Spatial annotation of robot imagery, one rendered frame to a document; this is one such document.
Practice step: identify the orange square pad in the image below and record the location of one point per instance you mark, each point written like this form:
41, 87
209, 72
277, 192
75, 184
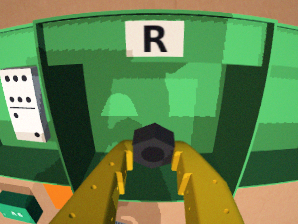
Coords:
58, 194

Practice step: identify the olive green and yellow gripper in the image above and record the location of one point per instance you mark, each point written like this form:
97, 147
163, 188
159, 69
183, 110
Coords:
207, 197

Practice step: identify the dark grey hex nut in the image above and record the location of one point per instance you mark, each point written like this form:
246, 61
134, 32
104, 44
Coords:
153, 146

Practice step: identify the white domino with black pips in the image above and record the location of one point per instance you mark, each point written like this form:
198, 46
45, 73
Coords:
24, 100

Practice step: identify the green rack of three bins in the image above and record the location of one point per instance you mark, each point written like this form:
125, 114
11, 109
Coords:
215, 108

